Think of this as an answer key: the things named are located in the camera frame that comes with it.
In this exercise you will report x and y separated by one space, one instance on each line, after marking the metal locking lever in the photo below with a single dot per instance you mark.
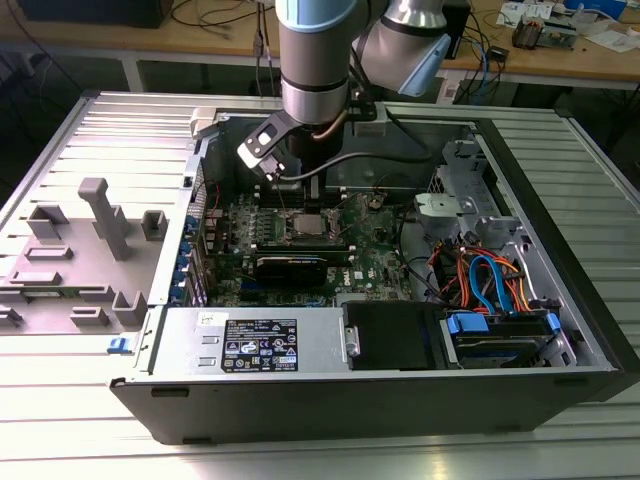
345 227
282 198

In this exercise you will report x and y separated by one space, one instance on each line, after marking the silver CPU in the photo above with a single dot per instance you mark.
309 226

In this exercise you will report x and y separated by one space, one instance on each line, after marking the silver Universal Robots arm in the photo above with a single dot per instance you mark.
312 50

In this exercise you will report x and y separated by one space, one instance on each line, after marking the CPU socket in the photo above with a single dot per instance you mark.
331 225

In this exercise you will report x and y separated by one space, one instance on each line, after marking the silver coin battery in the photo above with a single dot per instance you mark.
375 202

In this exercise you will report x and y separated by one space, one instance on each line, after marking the beige case latch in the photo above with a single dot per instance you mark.
202 122

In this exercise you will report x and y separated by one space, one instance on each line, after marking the green motherboard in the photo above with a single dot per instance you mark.
370 250

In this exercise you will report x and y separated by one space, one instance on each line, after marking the black graphics card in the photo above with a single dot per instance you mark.
290 272

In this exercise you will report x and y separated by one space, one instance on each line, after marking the silver rear port block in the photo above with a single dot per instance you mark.
212 225

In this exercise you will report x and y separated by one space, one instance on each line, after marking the black tower box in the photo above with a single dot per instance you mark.
460 30

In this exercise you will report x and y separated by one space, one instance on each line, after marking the silver metal drive cage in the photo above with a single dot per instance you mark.
495 230

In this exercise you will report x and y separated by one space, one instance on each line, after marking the small black adapter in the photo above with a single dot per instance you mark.
498 53

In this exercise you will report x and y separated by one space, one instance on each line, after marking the silver power supply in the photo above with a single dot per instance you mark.
185 345

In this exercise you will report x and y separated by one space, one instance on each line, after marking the wooden desk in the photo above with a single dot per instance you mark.
100 40

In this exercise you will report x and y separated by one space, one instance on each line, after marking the copper coil part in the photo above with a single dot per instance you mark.
527 32

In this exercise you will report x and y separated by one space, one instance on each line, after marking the white paper sheet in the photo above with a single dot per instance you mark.
612 41
520 10

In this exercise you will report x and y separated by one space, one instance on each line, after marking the black box on desk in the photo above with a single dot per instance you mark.
100 12

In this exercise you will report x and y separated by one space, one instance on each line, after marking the black PC case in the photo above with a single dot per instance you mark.
300 410

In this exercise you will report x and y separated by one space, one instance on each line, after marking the hard disk in blue carrier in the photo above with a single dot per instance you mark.
515 327

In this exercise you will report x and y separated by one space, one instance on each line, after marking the grey electronic device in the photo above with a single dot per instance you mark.
562 32

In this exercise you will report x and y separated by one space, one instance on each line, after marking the grey parts rack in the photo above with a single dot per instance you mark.
75 275

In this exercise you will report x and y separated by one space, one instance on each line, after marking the blue case latch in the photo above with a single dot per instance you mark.
120 346

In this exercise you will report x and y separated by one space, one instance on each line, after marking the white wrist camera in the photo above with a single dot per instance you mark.
260 145
370 129

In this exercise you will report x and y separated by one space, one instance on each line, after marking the grey metal bracket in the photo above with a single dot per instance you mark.
435 207

